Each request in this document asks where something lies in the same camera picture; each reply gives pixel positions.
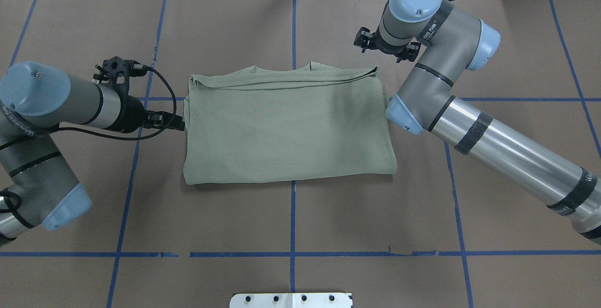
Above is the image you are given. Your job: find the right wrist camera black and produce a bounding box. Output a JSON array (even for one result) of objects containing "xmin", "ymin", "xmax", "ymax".
[{"xmin": 353, "ymin": 26, "xmax": 377, "ymax": 53}]

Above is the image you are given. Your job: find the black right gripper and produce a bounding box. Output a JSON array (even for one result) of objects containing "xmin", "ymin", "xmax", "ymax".
[{"xmin": 371, "ymin": 31, "xmax": 408, "ymax": 57}]

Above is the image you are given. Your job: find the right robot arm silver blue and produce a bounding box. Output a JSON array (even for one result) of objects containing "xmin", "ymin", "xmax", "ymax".
[{"xmin": 356, "ymin": 0, "xmax": 600, "ymax": 244}]

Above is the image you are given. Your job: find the white mounting plate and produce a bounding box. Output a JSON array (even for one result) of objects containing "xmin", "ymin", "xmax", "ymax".
[{"xmin": 229, "ymin": 292, "xmax": 354, "ymax": 308}]

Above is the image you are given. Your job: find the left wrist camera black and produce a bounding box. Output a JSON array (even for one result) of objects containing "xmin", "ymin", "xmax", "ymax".
[{"xmin": 92, "ymin": 56, "xmax": 151, "ymax": 85}]

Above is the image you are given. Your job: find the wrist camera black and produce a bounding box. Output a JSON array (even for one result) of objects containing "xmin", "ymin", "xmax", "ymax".
[
  {"xmin": 353, "ymin": 26, "xmax": 377, "ymax": 53},
  {"xmin": 92, "ymin": 56, "xmax": 151, "ymax": 85}
]

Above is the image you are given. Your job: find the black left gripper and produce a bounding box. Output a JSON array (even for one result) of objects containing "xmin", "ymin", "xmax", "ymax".
[{"xmin": 120, "ymin": 96, "xmax": 185, "ymax": 133}]

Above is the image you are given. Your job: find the olive green long-sleeve shirt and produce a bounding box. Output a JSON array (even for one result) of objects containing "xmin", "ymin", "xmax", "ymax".
[{"xmin": 183, "ymin": 62, "xmax": 397, "ymax": 185}]

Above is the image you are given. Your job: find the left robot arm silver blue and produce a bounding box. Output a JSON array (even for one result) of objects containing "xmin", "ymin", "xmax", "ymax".
[{"xmin": 0, "ymin": 56, "xmax": 185, "ymax": 246}]

